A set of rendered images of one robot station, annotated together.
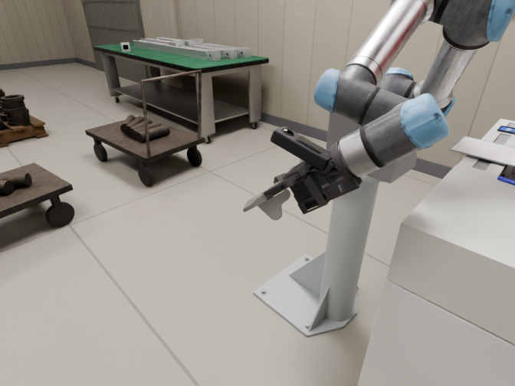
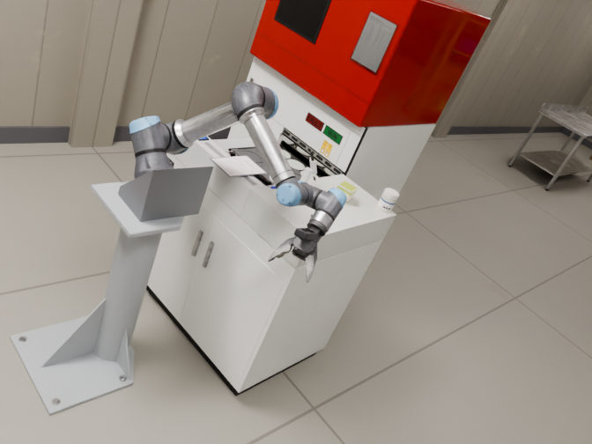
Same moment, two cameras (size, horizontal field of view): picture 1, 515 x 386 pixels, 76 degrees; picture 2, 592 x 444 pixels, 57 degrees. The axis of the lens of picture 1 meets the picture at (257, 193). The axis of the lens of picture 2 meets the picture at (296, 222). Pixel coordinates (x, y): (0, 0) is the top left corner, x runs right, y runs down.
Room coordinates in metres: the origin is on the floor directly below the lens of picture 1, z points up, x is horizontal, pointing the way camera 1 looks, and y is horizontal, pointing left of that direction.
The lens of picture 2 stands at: (0.87, 1.44, 1.97)
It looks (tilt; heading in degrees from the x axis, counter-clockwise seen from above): 29 degrees down; 260
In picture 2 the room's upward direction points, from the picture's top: 23 degrees clockwise
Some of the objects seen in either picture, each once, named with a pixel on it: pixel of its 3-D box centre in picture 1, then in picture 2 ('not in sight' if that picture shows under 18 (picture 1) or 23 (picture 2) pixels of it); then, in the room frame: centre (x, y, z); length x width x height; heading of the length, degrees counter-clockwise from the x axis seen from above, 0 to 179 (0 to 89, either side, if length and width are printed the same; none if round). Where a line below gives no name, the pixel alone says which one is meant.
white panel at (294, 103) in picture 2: not in sight; (293, 123); (0.62, -1.25, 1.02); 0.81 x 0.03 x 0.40; 137
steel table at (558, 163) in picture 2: not in sight; (569, 146); (-3.60, -5.88, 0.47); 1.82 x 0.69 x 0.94; 44
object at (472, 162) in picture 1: (490, 162); (213, 166); (0.93, -0.73, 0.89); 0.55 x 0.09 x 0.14; 137
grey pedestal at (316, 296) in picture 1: (326, 234); (104, 288); (1.19, -0.31, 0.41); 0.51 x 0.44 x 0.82; 44
